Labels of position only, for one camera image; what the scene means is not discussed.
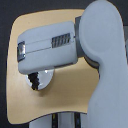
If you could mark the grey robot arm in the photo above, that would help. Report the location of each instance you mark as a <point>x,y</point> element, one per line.
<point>99,37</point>

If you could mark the white table base frame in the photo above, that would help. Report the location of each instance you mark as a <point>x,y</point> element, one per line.
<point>61,120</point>

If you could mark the white round plate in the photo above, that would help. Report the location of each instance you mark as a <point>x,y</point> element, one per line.
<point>44,77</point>

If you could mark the dark purple grape bunch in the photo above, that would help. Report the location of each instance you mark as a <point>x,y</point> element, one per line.
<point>34,80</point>

